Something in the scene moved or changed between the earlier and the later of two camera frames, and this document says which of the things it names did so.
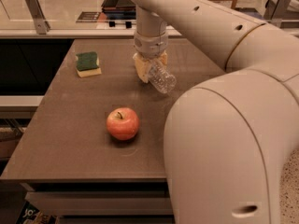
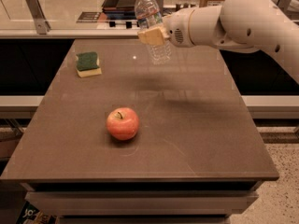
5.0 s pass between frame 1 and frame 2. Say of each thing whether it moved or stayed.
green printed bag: stayed
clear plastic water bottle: moved
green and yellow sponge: stayed
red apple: stayed
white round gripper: moved
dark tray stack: stayed
